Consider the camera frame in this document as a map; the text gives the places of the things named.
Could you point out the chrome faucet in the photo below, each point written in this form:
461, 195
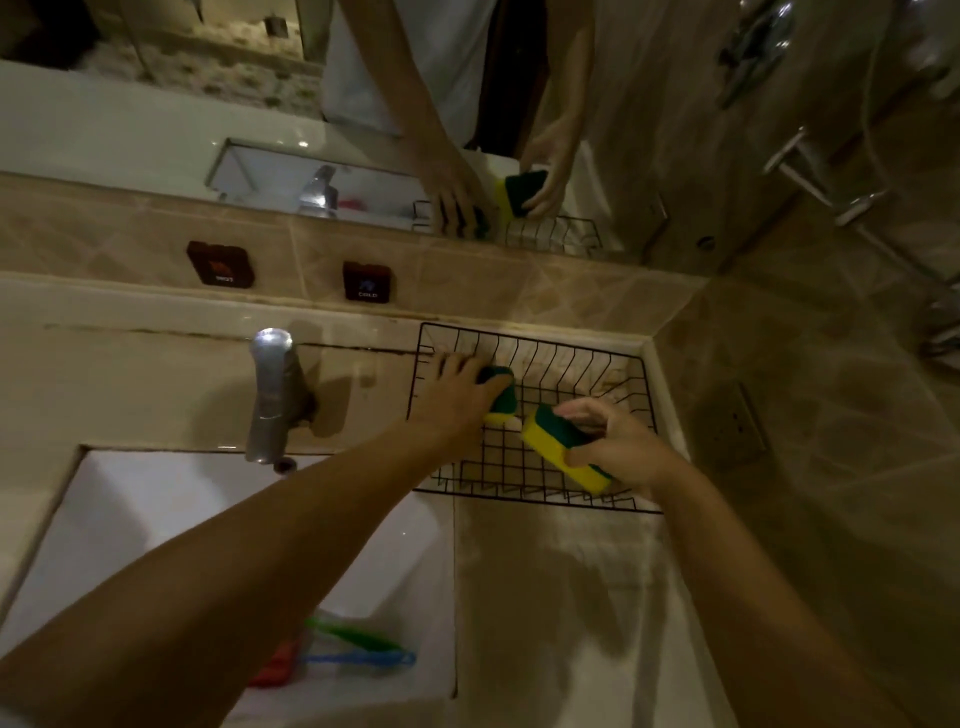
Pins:
271, 397

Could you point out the green toothbrush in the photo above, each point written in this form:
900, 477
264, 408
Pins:
352, 636

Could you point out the person's right fingers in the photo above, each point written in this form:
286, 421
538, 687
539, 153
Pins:
589, 410

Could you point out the large yellow green sponge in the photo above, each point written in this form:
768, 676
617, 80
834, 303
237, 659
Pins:
555, 444

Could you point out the person's left forearm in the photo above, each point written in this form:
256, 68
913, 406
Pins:
225, 585

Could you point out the wall mirror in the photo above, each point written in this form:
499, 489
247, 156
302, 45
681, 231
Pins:
225, 112

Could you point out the small green yellow sponge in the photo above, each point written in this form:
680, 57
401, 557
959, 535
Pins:
504, 405

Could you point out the dark square red-marked label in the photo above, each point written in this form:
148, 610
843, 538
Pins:
220, 264

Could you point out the white sink basin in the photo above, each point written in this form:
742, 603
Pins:
375, 555

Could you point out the chrome shower head holder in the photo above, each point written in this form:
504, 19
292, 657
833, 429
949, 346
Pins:
756, 49

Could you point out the red toothbrush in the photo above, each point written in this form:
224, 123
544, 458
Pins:
276, 666

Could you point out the blue toothbrush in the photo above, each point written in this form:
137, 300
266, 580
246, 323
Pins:
367, 659

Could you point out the person's left hand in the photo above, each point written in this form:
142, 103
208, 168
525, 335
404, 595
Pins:
450, 412

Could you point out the person's left thumb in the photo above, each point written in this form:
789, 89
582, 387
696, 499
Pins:
498, 383

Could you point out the wall socket plate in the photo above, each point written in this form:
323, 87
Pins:
739, 421

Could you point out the dark square blue-marked label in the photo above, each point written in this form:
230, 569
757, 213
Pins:
367, 282

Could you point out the person's right forearm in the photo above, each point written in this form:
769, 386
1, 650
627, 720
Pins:
757, 615

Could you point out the person's right hand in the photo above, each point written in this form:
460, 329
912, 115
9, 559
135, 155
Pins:
630, 454

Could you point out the chrome shower mixer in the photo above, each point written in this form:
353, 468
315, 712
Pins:
840, 202

